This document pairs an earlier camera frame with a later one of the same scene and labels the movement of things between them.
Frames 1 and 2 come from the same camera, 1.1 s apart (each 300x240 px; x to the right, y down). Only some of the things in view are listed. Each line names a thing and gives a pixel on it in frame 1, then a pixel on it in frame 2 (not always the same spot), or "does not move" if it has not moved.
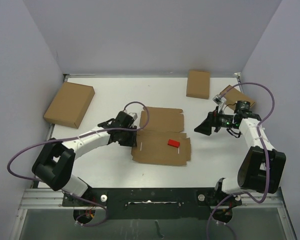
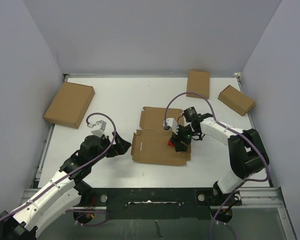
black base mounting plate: (153, 203) does not move
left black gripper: (131, 141) to (119, 148)
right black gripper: (212, 121) to (176, 139)
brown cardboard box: (164, 124) does not move
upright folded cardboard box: (198, 84) does not move
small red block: (173, 143) does not move
